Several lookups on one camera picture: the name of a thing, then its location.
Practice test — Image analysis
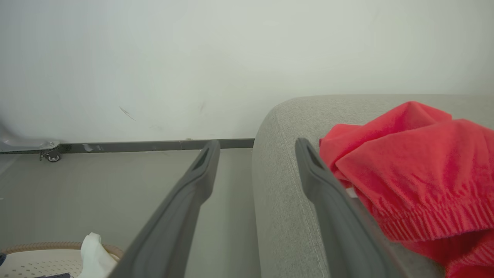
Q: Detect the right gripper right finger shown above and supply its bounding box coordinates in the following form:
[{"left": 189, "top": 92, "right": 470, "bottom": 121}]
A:
[{"left": 295, "top": 138, "right": 406, "bottom": 278}]

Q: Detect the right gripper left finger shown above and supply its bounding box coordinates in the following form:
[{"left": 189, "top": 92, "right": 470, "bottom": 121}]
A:
[{"left": 108, "top": 139, "right": 221, "bottom": 278}]

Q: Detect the white garment with red stripes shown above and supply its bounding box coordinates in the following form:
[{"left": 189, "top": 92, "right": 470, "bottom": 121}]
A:
[{"left": 77, "top": 232, "right": 118, "bottom": 278}]

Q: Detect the red fleece garment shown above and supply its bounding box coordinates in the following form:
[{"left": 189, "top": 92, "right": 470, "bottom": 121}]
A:
[{"left": 319, "top": 101, "right": 494, "bottom": 278}]

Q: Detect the cream perforated laundry basket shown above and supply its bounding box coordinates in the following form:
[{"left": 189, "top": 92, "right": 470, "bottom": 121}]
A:
[{"left": 0, "top": 241, "right": 124, "bottom": 278}]

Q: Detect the black baseboard strip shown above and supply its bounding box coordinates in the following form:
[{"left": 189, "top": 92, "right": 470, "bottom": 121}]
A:
[{"left": 60, "top": 138, "right": 255, "bottom": 154}]

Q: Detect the grey fabric sofa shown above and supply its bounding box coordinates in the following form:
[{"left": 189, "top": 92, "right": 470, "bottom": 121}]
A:
[{"left": 252, "top": 94, "right": 494, "bottom": 278}]

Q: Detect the black caster wheel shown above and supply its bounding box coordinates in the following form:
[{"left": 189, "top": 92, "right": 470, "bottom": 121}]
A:
[{"left": 39, "top": 150, "right": 61, "bottom": 163}]

